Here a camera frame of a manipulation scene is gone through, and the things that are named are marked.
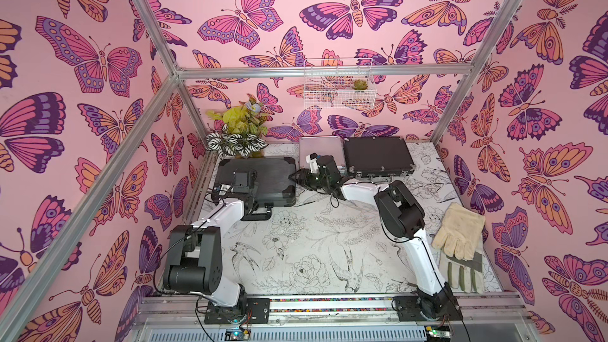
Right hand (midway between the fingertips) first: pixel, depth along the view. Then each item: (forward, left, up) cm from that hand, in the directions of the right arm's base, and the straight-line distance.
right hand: (292, 176), depth 97 cm
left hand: (-5, +15, -1) cm, 16 cm away
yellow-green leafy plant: (+22, +20, +13) cm, 32 cm away
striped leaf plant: (+5, +24, +14) cm, 29 cm away
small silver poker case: (+24, -13, -6) cm, 28 cm away
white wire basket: (+28, -19, +25) cm, 42 cm away
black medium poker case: (+16, -38, -4) cm, 41 cm away
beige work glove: (-22, -63, -8) cm, 67 cm away
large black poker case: (+9, +10, -13) cm, 18 cm away
